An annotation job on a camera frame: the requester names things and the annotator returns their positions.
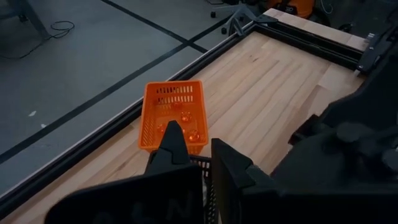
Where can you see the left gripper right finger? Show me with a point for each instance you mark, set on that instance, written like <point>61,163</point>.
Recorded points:
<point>236,186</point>

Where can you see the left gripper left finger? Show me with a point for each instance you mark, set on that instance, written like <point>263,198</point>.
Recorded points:
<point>140,202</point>

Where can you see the black plastic mesh basket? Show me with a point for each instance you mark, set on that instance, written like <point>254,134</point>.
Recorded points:
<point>206,168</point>

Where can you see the orange plastic mesh basket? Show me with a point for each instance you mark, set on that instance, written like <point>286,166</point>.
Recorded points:
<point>149,124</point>

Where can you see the orange shop vacuum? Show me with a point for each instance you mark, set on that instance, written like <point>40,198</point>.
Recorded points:
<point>292,6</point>

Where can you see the grey desk leg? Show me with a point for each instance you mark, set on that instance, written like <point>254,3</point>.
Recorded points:
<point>31,15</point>

